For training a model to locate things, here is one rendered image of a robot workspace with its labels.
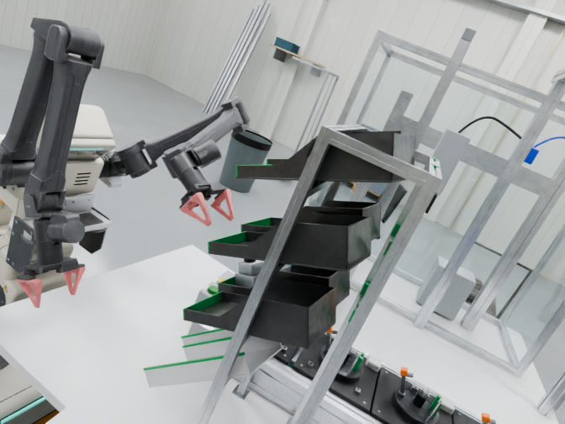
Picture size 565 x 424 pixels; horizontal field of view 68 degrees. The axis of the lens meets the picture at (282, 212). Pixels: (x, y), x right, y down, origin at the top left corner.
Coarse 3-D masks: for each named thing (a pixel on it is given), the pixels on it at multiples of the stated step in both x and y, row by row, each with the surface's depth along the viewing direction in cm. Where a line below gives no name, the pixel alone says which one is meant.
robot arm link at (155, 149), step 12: (240, 108) 142; (204, 120) 145; (180, 132) 143; (192, 132) 144; (132, 144) 140; (144, 144) 140; (156, 144) 141; (168, 144) 142; (120, 156) 138; (156, 156) 142; (144, 168) 141
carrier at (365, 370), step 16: (304, 352) 128; (320, 352) 129; (352, 352) 132; (304, 368) 122; (352, 368) 122; (368, 368) 134; (336, 384) 121; (352, 384) 123; (368, 384) 126; (352, 400) 117; (368, 400) 120
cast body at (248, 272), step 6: (240, 264) 103; (246, 264) 102; (252, 264) 101; (258, 264) 103; (240, 270) 103; (246, 270) 102; (252, 270) 101; (258, 270) 103; (240, 276) 103; (246, 276) 102; (252, 276) 101; (240, 282) 104; (246, 282) 102; (252, 282) 101
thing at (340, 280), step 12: (276, 276) 92; (288, 276) 90; (300, 276) 89; (312, 276) 87; (324, 276) 100; (336, 276) 90; (348, 276) 97; (228, 288) 98; (240, 288) 96; (252, 288) 95; (336, 288) 90; (348, 288) 97; (336, 300) 91
